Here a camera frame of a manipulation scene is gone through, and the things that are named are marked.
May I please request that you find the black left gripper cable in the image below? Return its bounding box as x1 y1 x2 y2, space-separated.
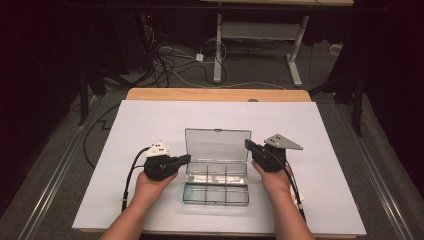
121 147 152 213

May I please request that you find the black metal stand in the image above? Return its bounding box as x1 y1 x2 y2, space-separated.
78 66 108 127
309 69 366 138

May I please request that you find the wooden table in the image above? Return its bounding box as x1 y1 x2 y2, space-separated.
79 87 358 240

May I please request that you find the clear grey plastic compartment box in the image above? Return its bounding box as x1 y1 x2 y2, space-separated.
182 128 252 207

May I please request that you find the metal floor rail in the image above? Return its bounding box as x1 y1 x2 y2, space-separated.
16 96 101 240
316 99 414 240

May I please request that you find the person's right hand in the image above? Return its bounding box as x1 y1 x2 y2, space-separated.
251 159 293 201

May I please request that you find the white table cover sheet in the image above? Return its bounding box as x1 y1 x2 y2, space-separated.
71 99 368 237

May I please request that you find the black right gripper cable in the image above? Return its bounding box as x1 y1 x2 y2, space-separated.
283 159 307 223

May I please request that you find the white metal frame desk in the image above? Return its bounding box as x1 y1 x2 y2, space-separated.
199 0 354 88

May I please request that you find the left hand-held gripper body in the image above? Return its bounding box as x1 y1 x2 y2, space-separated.
143 141 183 183

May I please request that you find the white floor cable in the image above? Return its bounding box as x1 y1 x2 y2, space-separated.
173 71 288 91

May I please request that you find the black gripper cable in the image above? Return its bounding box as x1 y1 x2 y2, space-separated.
283 159 307 223
121 147 152 213

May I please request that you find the person's left hand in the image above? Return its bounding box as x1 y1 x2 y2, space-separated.
134 171 179 203

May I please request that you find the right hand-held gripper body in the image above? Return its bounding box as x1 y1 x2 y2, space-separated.
251 133 304 173

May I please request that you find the black zigzag floor cable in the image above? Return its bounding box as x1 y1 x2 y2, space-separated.
83 104 121 169

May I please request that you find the tangle of black floor cables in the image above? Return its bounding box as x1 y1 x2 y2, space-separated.
143 23 228 88

